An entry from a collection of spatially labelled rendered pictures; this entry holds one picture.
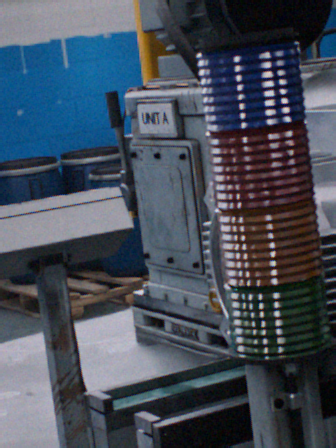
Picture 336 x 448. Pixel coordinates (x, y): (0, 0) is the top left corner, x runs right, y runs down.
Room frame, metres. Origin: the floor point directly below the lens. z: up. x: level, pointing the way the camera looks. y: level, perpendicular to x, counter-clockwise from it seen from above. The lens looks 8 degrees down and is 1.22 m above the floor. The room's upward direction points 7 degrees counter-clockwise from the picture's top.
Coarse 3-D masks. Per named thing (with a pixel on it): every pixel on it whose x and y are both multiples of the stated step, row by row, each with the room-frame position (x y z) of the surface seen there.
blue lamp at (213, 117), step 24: (264, 48) 0.70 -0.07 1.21; (288, 48) 0.71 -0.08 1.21; (216, 72) 0.70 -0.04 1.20; (240, 72) 0.70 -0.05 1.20; (264, 72) 0.70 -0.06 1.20; (288, 72) 0.70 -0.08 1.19; (216, 96) 0.71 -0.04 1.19; (240, 96) 0.70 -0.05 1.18; (264, 96) 0.70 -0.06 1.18; (288, 96) 0.70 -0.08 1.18; (216, 120) 0.71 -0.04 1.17; (240, 120) 0.70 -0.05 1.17; (264, 120) 0.70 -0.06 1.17; (288, 120) 0.70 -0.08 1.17
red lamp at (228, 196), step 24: (216, 144) 0.71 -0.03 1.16; (240, 144) 0.70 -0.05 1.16; (264, 144) 0.70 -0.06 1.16; (288, 144) 0.70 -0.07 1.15; (216, 168) 0.71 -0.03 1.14; (240, 168) 0.70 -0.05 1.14; (264, 168) 0.70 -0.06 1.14; (288, 168) 0.70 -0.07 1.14; (312, 168) 0.72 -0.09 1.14; (216, 192) 0.72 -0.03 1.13; (240, 192) 0.70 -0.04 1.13; (264, 192) 0.70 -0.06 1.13; (288, 192) 0.70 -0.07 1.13; (312, 192) 0.71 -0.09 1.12
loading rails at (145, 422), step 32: (128, 384) 1.08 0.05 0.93; (160, 384) 1.09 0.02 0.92; (192, 384) 1.08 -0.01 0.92; (224, 384) 1.08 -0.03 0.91; (320, 384) 1.01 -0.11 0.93; (96, 416) 1.05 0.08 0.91; (128, 416) 1.04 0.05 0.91; (160, 416) 1.05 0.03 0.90; (192, 416) 0.95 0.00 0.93; (224, 416) 0.97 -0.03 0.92
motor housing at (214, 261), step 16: (320, 160) 1.07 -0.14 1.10; (320, 176) 1.06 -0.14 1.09; (320, 192) 1.05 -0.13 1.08; (320, 208) 1.03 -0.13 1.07; (208, 224) 1.14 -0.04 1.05; (320, 224) 1.02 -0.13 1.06; (320, 240) 1.01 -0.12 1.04; (208, 272) 1.15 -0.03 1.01; (224, 288) 1.13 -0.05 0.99; (224, 304) 1.13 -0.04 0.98; (320, 368) 1.05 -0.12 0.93
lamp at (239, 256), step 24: (216, 216) 0.73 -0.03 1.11; (240, 216) 0.70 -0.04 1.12; (264, 216) 0.70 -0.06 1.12; (288, 216) 0.70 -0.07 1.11; (312, 216) 0.71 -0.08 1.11; (240, 240) 0.70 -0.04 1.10; (264, 240) 0.70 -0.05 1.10; (288, 240) 0.70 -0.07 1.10; (312, 240) 0.71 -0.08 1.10; (240, 264) 0.70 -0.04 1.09; (264, 264) 0.70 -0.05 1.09; (288, 264) 0.70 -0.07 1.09; (312, 264) 0.71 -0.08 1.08
